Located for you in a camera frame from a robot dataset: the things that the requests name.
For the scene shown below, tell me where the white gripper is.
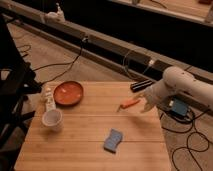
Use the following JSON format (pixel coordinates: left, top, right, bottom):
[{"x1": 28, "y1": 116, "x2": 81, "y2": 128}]
[{"x1": 133, "y1": 80, "x2": 171, "y2": 113}]

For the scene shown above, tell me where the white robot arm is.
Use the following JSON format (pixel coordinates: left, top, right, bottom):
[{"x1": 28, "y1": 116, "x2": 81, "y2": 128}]
[{"x1": 135, "y1": 66, "x2": 213, "y2": 112}]

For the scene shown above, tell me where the black rectangular box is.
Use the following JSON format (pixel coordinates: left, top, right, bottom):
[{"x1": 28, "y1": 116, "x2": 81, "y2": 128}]
[{"x1": 130, "y1": 80, "x2": 152, "y2": 92}]

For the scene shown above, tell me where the blue device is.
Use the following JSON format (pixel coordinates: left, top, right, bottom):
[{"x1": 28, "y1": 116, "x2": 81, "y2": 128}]
[{"x1": 169, "y1": 99, "x2": 188, "y2": 116}]

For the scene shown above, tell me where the blue sponge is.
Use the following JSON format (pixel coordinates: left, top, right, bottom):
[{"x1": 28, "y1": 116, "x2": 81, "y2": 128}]
[{"x1": 103, "y1": 129, "x2": 123, "y2": 153}]

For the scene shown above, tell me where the long metal beam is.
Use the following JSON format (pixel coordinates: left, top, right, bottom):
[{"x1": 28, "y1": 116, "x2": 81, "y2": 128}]
[{"x1": 0, "y1": 0, "x2": 213, "y2": 116}]

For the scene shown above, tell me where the orange-red plate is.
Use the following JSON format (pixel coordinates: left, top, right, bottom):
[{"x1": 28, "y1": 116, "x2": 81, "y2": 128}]
[{"x1": 53, "y1": 81, "x2": 84, "y2": 106}]

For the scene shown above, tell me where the white cup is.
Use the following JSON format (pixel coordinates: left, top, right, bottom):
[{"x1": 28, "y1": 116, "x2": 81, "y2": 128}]
[{"x1": 42, "y1": 109, "x2": 63, "y2": 132}]

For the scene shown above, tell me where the white bottle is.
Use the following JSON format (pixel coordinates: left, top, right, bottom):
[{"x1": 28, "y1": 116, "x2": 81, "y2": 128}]
[{"x1": 42, "y1": 87, "x2": 56, "y2": 111}]

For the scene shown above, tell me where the white object on beam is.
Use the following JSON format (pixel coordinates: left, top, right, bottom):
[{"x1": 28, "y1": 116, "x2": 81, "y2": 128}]
[{"x1": 45, "y1": 4, "x2": 65, "y2": 22}]

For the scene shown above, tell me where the black stand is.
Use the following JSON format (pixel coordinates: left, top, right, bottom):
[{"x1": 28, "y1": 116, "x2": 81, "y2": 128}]
[{"x1": 0, "y1": 14, "x2": 43, "y2": 148}]

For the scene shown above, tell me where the black cable right floor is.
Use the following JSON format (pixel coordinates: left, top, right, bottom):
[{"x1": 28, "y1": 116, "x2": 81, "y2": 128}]
[{"x1": 159, "y1": 108, "x2": 213, "y2": 171}]

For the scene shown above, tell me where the black floor cable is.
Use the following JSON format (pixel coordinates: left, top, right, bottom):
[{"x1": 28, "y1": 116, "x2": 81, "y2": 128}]
[{"x1": 16, "y1": 36, "x2": 88, "y2": 84}]

